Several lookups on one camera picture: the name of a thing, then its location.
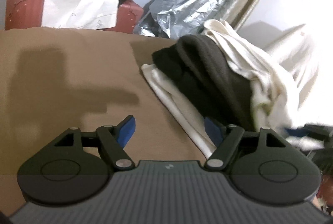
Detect white waffle knit garment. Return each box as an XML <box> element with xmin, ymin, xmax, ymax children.
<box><xmin>203</xmin><ymin>19</ymin><xmax>299</xmax><ymax>130</ymax></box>

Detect folded dark brown garment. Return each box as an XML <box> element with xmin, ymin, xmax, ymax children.
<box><xmin>152</xmin><ymin>35</ymin><xmax>255</xmax><ymax>132</ymax></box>

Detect folded cream garment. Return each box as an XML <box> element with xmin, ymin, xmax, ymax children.
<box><xmin>141</xmin><ymin>64</ymin><xmax>216</xmax><ymax>158</ymax></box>

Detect cream draped blanket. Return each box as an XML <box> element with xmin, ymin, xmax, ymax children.
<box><xmin>264</xmin><ymin>24</ymin><xmax>332</xmax><ymax>126</ymax></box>

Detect red suitcase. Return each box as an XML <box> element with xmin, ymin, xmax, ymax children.
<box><xmin>5</xmin><ymin>0</ymin><xmax>143</xmax><ymax>34</ymax></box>

